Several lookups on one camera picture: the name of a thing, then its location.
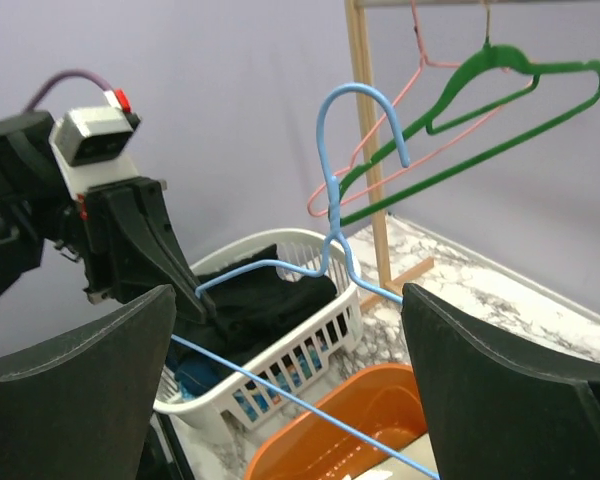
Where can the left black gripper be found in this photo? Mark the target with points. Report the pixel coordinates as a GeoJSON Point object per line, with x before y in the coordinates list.
{"type": "Point", "coordinates": [127, 243]}

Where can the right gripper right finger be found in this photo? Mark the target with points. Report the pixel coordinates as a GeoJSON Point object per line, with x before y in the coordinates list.
{"type": "Point", "coordinates": [499, 406]}

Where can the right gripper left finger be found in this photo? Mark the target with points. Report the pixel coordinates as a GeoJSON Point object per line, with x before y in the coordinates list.
{"type": "Point", "coordinates": [77, 406]}

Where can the black garment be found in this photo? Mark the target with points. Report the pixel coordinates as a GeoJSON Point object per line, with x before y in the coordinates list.
{"type": "Point", "coordinates": [256, 309]}

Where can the light blue hanger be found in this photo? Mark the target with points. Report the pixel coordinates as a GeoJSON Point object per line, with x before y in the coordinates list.
{"type": "Point", "coordinates": [335, 234]}

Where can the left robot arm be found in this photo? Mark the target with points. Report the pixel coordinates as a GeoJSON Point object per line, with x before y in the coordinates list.
{"type": "Point", "coordinates": [35, 205]}

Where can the white laundry basket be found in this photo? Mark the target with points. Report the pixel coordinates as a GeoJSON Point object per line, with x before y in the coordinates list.
{"type": "Point", "coordinates": [337, 325]}

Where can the orange plastic tub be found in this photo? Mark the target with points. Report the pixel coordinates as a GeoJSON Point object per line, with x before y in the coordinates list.
{"type": "Point", "coordinates": [380, 401]}

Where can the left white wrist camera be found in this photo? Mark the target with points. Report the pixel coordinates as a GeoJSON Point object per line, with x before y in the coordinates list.
{"type": "Point", "coordinates": [89, 144]}

